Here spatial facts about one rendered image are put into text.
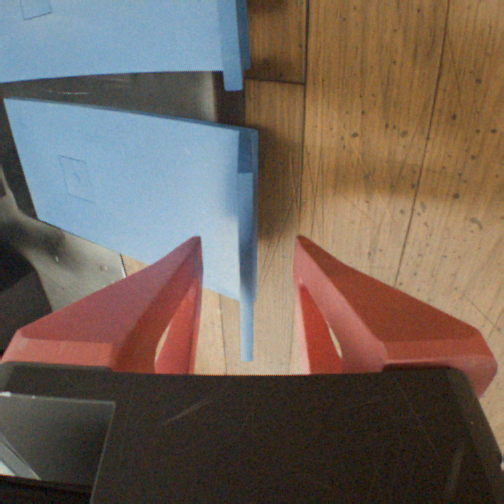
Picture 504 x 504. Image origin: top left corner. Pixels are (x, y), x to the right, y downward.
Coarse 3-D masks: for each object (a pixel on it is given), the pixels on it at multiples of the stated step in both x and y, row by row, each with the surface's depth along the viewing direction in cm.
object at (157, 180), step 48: (48, 144) 17; (96, 144) 15; (144, 144) 14; (192, 144) 13; (240, 144) 11; (48, 192) 19; (96, 192) 17; (144, 192) 15; (192, 192) 14; (240, 192) 10; (96, 240) 19; (144, 240) 17; (240, 240) 10; (240, 288) 11
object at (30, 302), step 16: (0, 192) 27; (0, 256) 33; (0, 272) 31; (16, 272) 31; (32, 272) 31; (0, 288) 29; (16, 288) 30; (32, 288) 31; (0, 304) 29; (16, 304) 30; (32, 304) 32; (48, 304) 33; (0, 320) 29; (16, 320) 31; (32, 320) 32; (0, 336) 30
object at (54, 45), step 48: (0, 0) 14; (96, 0) 12; (144, 0) 11; (192, 0) 10; (240, 0) 10; (0, 48) 15; (48, 48) 14; (96, 48) 13; (144, 48) 12; (192, 48) 11; (240, 48) 8
